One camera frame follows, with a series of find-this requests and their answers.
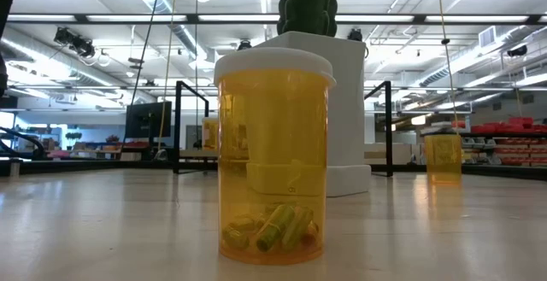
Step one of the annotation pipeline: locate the orange medicine bottle white cap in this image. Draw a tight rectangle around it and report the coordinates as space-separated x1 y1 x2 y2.
213 46 338 266
201 116 220 151

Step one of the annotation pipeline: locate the shelf with red bins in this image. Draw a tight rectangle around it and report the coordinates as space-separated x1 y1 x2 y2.
421 116 547 167

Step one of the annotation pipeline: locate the white hexagonal plant pot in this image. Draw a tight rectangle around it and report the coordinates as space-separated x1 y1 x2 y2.
255 31 373 198

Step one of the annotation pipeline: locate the black monitor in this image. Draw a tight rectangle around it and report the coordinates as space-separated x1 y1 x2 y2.
124 100 174 140

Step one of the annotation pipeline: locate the green cactus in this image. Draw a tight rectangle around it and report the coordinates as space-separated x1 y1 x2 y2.
276 0 339 38

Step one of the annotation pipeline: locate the beige box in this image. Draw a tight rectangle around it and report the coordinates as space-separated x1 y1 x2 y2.
362 143 414 166

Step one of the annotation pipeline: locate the black bar with light strips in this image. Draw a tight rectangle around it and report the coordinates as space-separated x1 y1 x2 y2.
0 13 547 25

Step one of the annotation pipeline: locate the black spotlight cluster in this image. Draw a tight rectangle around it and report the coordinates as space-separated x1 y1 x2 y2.
53 26 97 59

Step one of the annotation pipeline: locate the white air vent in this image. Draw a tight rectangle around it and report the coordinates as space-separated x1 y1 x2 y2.
478 25 497 49

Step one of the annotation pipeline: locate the black hanging cable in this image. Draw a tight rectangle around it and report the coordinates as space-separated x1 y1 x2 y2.
126 0 164 108

